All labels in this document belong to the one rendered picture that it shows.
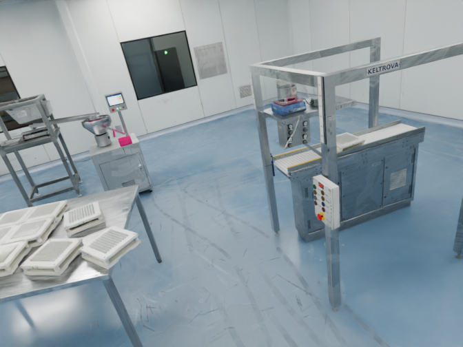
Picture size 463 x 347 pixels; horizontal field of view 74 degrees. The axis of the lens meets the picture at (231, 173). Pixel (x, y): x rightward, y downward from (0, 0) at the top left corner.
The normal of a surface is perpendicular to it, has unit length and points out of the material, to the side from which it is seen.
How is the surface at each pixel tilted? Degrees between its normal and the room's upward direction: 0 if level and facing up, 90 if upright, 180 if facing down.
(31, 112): 90
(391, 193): 90
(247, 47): 90
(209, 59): 90
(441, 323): 0
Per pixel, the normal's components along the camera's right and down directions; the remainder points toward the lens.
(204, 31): 0.40, 0.33
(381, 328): -0.17, -0.89
